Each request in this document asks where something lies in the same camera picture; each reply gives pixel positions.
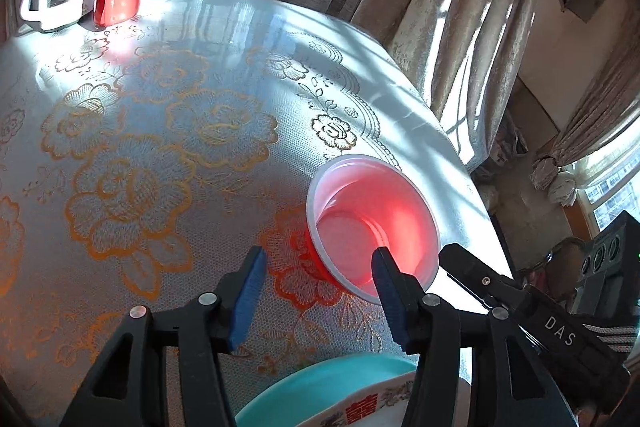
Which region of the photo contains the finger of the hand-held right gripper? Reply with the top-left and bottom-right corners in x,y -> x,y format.
438,243 -> 528,310

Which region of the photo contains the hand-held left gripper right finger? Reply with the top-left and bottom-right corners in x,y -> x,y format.
371,247 -> 576,427

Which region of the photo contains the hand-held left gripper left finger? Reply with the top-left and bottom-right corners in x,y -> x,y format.
60,246 -> 268,427

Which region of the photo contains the red plastic bowl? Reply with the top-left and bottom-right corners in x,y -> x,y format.
305,154 -> 441,305

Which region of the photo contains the teal plate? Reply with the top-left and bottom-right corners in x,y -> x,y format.
235,354 -> 418,427

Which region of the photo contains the white plate with red print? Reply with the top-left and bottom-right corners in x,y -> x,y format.
295,369 -> 471,427

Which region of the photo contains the patterned cloth bundle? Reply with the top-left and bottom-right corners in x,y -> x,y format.
492,112 -> 528,170

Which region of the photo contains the bright side window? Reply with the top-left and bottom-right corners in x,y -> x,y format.
575,157 -> 640,233

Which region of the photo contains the knotted beige curtain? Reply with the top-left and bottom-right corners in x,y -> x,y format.
530,52 -> 640,208

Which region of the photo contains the lace patterned tablecloth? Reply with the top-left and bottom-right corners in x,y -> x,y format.
0,0 -> 516,427

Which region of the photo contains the wide beige curtain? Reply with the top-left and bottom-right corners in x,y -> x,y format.
350,0 -> 556,172

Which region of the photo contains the chair with metal frame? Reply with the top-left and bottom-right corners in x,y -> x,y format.
520,237 -> 586,303

